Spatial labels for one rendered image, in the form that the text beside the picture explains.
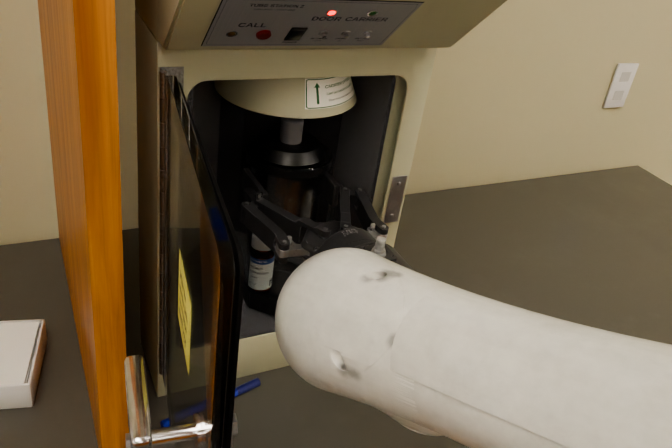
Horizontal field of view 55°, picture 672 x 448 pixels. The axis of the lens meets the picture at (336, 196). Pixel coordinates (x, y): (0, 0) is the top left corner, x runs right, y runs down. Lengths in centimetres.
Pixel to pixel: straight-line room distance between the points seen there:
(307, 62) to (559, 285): 73
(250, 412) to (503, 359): 56
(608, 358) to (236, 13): 39
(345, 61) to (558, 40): 88
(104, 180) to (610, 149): 147
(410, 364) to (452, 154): 111
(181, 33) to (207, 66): 8
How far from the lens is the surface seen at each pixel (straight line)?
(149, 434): 51
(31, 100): 111
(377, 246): 63
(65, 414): 90
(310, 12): 59
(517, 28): 144
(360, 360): 42
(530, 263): 129
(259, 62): 67
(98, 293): 65
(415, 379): 39
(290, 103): 73
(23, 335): 95
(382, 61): 74
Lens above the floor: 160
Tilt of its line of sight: 29 degrees down
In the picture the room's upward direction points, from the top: 9 degrees clockwise
